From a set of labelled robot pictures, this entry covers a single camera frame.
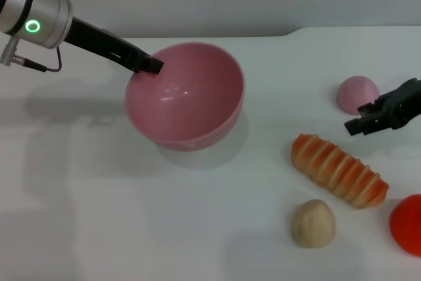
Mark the orange striped bread roll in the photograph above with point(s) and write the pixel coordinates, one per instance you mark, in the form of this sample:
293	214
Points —
338	170

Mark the beige round bun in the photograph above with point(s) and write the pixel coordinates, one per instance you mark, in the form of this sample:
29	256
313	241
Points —
314	225

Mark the red round bun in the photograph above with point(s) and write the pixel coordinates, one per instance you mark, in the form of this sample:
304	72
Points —
408	225

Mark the pink round bun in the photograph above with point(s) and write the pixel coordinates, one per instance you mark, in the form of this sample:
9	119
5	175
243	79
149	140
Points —
353	91

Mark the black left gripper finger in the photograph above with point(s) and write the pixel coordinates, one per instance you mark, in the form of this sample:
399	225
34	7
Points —
154	66
135	71

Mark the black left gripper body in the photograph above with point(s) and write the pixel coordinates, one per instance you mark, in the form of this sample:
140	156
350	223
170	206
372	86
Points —
102	42

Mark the pink plastic bowl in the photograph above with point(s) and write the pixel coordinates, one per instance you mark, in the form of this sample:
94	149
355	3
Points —
184	96

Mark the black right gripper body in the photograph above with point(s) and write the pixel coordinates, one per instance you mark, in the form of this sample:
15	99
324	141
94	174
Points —
404	103

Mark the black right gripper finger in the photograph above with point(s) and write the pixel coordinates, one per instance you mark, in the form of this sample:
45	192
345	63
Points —
370	107
368	125

